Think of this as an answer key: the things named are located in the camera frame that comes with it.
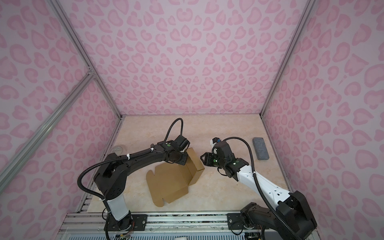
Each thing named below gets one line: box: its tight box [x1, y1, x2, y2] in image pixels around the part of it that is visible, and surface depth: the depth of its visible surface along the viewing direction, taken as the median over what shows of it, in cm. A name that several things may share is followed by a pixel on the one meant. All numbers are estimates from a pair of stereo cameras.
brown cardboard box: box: [146, 148, 205, 207], surface depth 84 cm
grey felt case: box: [252, 137, 270, 160], surface depth 100 cm
